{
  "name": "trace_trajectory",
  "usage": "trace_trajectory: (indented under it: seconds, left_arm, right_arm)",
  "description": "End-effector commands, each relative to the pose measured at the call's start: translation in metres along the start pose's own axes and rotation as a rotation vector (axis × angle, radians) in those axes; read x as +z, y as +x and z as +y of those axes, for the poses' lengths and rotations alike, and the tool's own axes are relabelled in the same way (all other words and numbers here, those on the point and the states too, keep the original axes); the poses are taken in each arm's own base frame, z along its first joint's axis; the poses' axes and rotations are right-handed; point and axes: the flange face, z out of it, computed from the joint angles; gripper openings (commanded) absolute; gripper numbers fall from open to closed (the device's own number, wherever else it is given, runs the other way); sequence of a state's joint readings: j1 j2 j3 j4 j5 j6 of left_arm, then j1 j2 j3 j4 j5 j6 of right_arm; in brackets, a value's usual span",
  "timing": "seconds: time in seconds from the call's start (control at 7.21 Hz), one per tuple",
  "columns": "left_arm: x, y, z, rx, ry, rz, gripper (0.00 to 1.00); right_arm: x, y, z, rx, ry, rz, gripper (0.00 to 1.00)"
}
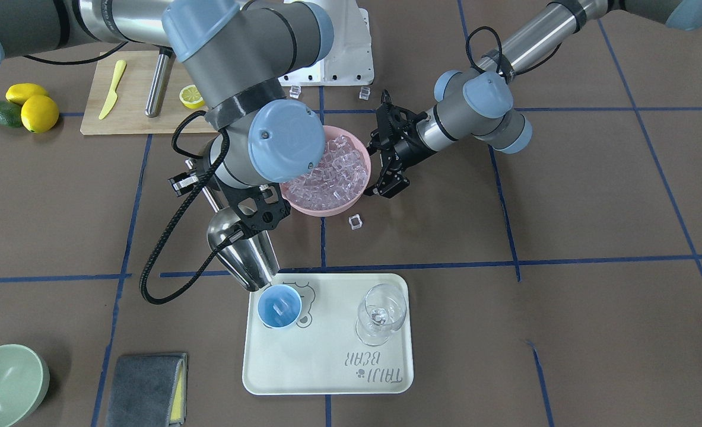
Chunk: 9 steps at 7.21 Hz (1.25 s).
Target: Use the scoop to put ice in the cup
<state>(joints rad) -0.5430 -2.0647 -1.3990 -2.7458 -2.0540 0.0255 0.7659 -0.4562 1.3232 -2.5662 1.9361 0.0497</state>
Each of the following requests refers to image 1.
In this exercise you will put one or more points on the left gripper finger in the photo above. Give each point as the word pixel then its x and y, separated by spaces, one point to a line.
pixel 389 113
pixel 389 184

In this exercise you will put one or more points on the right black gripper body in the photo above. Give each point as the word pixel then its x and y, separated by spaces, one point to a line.
pixel 230 197

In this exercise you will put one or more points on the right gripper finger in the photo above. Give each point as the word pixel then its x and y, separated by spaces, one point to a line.
pixel 183 183

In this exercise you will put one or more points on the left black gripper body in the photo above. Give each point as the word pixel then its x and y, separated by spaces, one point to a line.
pixel 410 152

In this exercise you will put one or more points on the silver metal ice scoop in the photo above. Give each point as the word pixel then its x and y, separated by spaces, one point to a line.
pixel 249 257

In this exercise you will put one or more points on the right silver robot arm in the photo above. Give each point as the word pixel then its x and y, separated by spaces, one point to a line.
pixel 234 55

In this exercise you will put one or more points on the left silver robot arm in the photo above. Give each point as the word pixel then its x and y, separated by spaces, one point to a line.
pixel 478 103

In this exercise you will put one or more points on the loose ice cube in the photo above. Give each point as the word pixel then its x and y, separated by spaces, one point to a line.
pixel 364 93
pixel 295 91
pixel 355 222

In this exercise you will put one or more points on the pink bowl of ice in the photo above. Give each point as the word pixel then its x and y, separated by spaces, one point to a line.
pixel 338 182

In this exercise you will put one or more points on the light blue plastic cup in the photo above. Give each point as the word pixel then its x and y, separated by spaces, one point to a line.
pixel 279 306

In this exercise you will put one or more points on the steel rod with black cap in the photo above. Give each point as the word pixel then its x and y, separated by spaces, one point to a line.
pixel 160 81

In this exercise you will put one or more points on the half lemon slice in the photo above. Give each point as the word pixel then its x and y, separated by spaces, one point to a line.
pixel 191 98

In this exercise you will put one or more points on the wooden cutting board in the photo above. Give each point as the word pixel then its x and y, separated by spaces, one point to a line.
pixel 128 115

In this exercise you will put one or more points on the clear wine glass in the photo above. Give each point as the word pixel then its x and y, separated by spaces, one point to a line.
pixel 381 313

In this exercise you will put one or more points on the yellow plastic knife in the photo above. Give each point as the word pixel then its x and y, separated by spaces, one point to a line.
pixel 112 95

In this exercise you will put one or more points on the yellow lemon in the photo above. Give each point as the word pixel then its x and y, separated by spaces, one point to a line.
pixel 20 93
pixel 39 114

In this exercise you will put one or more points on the cream bear serving tray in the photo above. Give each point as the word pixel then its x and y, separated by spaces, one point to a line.
pixel 321 352

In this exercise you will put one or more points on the green avocado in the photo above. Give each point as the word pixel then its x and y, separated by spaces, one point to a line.
pixel 10 114

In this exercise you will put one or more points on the grey folded cloth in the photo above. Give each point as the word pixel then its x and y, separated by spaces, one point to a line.
pixel 149 390

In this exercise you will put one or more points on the light green bowl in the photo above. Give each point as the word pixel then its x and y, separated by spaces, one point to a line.
pixel 24 381

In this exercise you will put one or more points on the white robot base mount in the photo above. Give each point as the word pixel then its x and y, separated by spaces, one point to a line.
pixel 350 60

